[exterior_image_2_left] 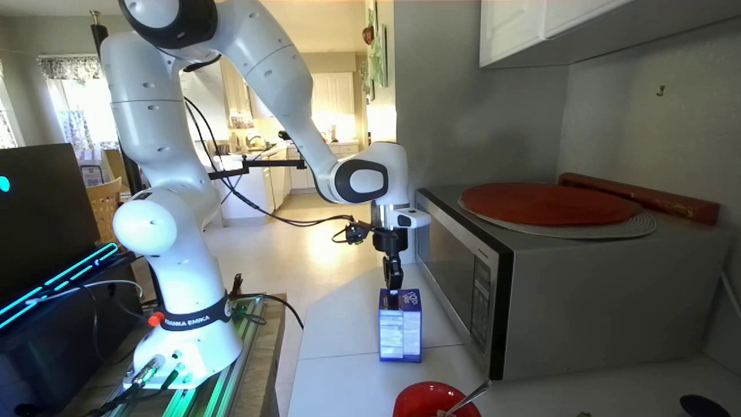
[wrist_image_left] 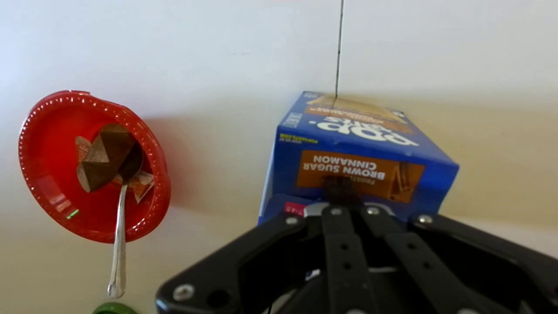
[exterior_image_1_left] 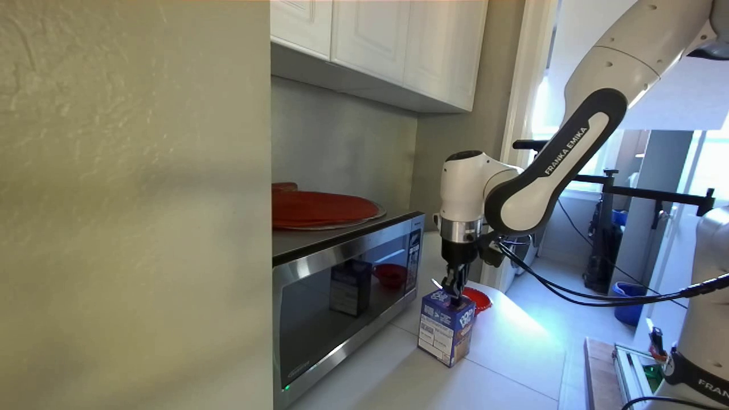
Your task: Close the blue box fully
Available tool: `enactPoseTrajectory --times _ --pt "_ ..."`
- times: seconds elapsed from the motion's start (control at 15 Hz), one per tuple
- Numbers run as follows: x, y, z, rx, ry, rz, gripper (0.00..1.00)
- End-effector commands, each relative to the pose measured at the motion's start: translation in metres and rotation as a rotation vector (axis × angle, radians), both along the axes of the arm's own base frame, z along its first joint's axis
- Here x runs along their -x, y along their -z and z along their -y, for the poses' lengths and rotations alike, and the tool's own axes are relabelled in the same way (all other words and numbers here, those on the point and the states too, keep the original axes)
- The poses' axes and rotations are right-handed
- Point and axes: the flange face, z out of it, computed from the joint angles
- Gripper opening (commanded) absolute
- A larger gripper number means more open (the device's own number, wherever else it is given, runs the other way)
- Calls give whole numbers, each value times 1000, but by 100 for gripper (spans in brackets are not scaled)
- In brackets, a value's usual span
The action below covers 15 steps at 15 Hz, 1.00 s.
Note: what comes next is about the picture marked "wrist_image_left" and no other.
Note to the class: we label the red plastic bowl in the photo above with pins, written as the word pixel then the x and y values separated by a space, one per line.
pixel 53 175

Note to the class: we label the green round object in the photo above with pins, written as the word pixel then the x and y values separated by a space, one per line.
pixel 114 309

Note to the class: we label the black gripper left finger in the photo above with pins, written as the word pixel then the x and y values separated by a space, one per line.
pixel 346 262

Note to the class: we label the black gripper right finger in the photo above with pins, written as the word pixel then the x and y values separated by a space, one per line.
pixel 419 267

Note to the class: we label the blue Pop-Tarts box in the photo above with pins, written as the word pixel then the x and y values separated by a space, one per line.
pixel 360 157

